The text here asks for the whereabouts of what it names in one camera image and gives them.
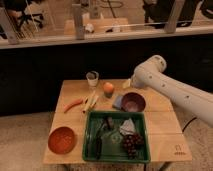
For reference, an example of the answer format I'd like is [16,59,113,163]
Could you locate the green plastic tray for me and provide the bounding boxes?
[82,111,151,164]

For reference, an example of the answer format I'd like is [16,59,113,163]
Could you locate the black office chair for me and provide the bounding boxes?
[0,0,45,31]

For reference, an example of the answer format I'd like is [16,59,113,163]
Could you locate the purple bowl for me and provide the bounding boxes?
[121,92,146,112]

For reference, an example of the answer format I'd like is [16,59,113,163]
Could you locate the green toy vegetable in tray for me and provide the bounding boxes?
[102,130,123,155]

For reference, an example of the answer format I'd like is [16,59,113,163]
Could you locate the orange bowl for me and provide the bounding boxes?
[48,127,76,155]

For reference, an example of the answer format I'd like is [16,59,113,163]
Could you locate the black cable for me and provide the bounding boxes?
[181,116,198,133]

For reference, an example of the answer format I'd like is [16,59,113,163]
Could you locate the clear measuring cup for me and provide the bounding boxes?
[86,71,99,87]

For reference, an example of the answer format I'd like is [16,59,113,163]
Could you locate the blue sponge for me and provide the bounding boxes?
[112,95,123,110]

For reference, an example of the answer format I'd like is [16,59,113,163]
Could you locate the black utensil in tray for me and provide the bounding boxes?
[95,117,114,159]

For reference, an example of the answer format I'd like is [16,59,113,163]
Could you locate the crumpled white cloth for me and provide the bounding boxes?
[119,118,136,135]

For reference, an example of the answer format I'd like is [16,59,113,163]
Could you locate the bunch of dark grapes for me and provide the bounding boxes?
[122,133,144,159]

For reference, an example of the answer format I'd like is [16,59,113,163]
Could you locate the orange fruit on cup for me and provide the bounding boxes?
[103,82,114,98]

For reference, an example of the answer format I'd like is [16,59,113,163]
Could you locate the orange carrot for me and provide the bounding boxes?
[64,99,83,113]

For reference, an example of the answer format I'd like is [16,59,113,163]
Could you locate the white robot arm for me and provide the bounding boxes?
[123,55,213,127]

